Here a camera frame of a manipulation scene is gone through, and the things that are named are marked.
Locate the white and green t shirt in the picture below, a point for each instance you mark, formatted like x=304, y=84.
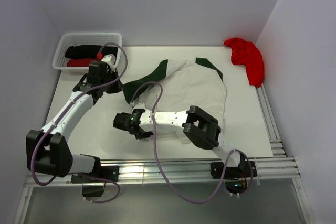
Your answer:
x=178, y=84

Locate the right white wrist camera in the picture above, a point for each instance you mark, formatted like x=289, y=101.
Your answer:
x=137, y=105

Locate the white plastic basket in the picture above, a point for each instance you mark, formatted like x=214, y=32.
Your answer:
x=77, y=39

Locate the rolled red t shirt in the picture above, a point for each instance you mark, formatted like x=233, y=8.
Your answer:
x=79, y=63

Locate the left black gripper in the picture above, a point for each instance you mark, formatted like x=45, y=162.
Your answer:
x=117, y=87

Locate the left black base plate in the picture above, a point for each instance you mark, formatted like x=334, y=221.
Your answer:
x=100, y=175

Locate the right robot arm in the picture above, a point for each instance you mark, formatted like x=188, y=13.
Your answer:
x=202, y=129

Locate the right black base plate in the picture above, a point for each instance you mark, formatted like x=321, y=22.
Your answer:
x=232, y=173

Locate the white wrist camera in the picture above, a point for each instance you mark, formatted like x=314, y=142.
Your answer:
x=137, y=105
x=110, y=59

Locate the crumpled red t shirt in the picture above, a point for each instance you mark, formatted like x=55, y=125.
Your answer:
x=245, y=53

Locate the aluminium frame rail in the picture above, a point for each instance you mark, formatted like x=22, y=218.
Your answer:
x=178, y=163

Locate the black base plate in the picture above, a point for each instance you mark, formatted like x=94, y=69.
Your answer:
x=232, y=173
x=100, y=175

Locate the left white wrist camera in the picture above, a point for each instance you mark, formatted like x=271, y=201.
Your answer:
x=110, y=59

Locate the rolled black t shirt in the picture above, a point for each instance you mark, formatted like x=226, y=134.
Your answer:
x=88, y=51

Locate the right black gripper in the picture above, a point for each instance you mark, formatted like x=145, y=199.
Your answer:
x=144, y=136

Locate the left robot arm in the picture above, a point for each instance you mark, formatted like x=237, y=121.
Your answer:
x=47, y=149

